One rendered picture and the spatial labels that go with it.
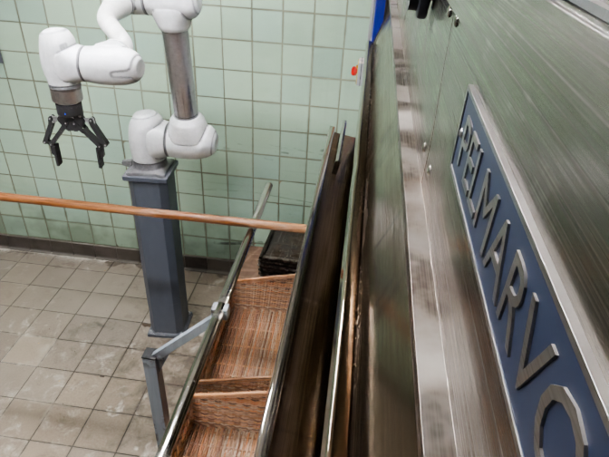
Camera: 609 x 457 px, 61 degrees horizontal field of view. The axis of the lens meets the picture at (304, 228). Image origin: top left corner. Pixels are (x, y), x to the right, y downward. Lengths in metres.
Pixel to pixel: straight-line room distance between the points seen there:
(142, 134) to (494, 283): 2.23
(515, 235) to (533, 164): 0.03
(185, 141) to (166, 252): 0.62
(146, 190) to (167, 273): 0.48
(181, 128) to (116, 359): 1.33
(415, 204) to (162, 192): 2.11
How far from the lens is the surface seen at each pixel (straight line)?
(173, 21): 2.11
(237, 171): 3.03
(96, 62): 1.64
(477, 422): 0.24
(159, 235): 2.62
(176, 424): 1.19
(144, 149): 2.41
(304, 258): 1.15
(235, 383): 1.80
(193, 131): 2.30
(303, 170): 2.95
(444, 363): 0.31
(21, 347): 3.23
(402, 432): 0.39
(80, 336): 3.17
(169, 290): 2.81
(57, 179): 3.54
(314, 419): 0.89
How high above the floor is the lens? 2.12
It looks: 33 degrees down
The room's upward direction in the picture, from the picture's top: 3 degrees clockwise
